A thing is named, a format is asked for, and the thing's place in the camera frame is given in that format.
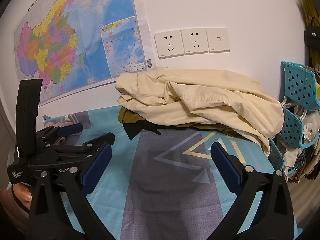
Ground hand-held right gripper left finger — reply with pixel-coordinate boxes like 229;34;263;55
29;143;113;240

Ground black handbag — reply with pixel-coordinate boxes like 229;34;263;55
304;25;320;47

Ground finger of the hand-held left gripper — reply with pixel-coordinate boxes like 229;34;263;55
37;123;84;141
53;132;116;160

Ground teal plastic storage rack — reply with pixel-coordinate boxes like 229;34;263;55
268;61;320;178

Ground colourful wall map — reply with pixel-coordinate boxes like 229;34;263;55
14;0;157;104

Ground white wall socket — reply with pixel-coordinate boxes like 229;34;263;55
154;30;184;60
180;28;209;55

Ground person's left hand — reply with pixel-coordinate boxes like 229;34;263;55
12;183;33;208

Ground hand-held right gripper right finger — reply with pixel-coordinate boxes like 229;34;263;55
211;141;295;240

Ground teal grey patterned bedsheet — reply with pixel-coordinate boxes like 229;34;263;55
7;105;298;240

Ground pink garment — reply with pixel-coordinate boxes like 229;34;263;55
42;115;76;145

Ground cream jacket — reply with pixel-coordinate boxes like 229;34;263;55
115;67;286;156

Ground yellow-green hanging garment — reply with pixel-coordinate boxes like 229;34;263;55
301;0;320;66

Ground olive green jacket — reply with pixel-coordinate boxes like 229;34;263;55
118;106;238;141

